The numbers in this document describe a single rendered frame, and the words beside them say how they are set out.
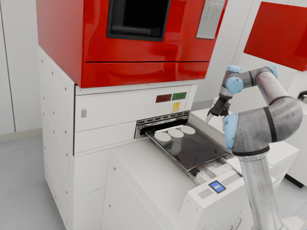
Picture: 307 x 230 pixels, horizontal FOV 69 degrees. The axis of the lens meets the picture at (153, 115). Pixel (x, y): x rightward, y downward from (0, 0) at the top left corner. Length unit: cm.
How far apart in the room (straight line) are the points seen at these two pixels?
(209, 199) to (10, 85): 215
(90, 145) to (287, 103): 92
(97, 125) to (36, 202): 115
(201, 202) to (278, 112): 44
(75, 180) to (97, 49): 74
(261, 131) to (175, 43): 66
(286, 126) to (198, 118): 88
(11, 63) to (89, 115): 151
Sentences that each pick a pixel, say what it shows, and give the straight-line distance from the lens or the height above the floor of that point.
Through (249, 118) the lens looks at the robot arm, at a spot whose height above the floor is 134.
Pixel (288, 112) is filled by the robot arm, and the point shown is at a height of 139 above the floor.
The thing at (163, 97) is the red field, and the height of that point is 110.
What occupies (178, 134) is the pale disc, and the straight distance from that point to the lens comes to 141.
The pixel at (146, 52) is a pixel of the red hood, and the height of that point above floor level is 138.
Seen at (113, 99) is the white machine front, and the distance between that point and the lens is 115.
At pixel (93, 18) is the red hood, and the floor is 151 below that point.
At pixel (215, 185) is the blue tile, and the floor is 96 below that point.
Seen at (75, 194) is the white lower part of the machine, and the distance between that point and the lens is 144.
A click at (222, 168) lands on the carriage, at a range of 129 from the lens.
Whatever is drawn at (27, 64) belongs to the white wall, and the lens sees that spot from 254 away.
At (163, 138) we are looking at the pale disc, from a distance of 133.
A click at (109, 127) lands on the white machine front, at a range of 123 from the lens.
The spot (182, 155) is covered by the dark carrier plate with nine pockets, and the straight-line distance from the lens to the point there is 124.
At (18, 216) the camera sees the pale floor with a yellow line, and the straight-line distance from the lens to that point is 211.
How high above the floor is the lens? 161
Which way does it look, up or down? 27 degrees down
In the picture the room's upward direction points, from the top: 11 degrees clockwise
